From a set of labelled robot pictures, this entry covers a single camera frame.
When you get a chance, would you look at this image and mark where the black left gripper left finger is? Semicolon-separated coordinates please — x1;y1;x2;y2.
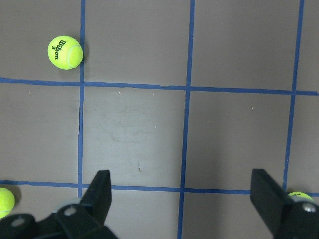
55;170;117;239

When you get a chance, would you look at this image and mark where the far tennis ball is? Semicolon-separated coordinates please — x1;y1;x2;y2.
47;35;83;70

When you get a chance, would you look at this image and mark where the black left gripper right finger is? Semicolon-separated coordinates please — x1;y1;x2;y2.
250;169;319;239

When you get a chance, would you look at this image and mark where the tennis ball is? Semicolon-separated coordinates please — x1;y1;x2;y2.
0;188;15;219
47;35;83;70
288;191;315;203

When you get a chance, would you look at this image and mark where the middle tennis ball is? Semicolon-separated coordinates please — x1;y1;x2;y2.
0;188;15;219

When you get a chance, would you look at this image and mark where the farthest tennis ball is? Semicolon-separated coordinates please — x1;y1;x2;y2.
288;191;315;203

